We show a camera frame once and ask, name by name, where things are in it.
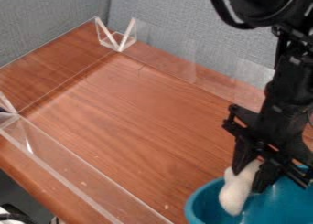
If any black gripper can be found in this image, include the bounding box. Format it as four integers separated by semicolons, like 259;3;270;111
222;78;313;194

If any plush mushroom toy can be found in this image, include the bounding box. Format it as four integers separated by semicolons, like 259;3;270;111
219;159;262;216

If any blue bowl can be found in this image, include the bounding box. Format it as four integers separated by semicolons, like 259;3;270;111
183;176;313;224

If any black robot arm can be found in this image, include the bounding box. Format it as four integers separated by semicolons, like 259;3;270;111
210;0;313;193

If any clear acrylic back barrier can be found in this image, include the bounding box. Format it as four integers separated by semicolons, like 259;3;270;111
123;19;274;112

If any clear acrylic barrier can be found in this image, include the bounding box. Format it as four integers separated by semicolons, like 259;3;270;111
0;21;111;111
0;114;175;224
123;19;274;112

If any clear acrylic front barrier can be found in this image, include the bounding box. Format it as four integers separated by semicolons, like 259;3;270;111
0;114;175;224

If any clear acrylic left barrier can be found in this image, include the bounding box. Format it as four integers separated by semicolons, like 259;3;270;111
0;21;111;111

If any clear acrylic corner bracket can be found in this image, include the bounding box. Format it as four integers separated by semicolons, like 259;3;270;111
93;16;136;52

